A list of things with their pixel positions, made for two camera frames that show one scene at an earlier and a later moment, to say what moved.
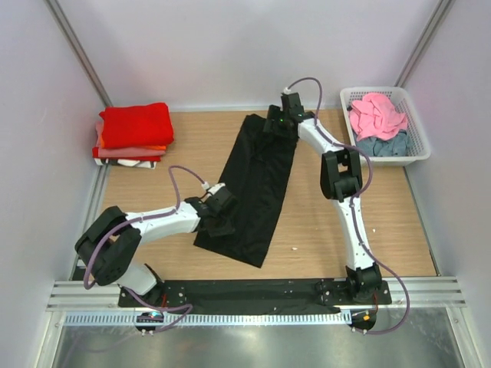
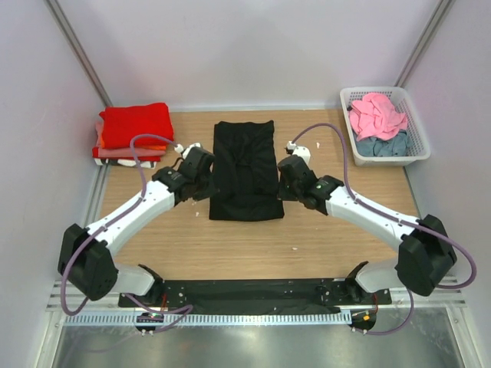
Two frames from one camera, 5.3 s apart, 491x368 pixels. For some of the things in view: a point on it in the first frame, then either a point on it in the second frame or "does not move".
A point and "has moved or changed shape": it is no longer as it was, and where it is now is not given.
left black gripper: (228, 228) to (209, 190)
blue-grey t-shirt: (399, 145) does not move
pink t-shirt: (374, 116) does not move
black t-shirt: (253, 188) has moved or changed shape
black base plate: (252, 294) does not move
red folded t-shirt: (144, 125) does not move
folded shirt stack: (133, 137) does not move
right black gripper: (272, 114) to (281, 192)
